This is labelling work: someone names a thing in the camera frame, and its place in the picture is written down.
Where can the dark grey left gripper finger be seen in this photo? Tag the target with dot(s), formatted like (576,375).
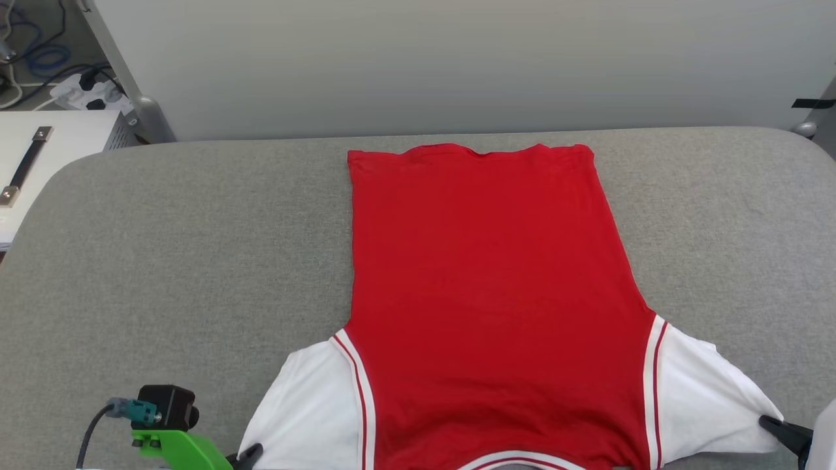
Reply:
(250,453)

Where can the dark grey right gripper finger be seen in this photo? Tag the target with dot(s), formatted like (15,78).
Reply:
(787,432)

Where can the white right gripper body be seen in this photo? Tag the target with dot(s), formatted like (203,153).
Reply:
(824,440)

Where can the bright green left gripper body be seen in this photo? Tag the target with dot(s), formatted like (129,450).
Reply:
(179,449)

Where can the red and white jersey garment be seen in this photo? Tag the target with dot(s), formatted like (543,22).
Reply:
(496,294)

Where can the black tape strip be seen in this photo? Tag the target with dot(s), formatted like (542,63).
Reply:
(813,103)

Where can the white cabinet box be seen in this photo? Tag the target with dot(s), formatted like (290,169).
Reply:
(72,134)

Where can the white power strip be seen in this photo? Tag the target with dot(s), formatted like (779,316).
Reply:
(81,91)

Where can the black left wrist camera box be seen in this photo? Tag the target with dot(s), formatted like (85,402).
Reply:
(171,406)

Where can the grey metal frame foot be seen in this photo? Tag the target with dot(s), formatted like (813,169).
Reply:
(819,127)

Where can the grey metal frame post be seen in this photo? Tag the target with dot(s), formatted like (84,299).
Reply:
(140,104)

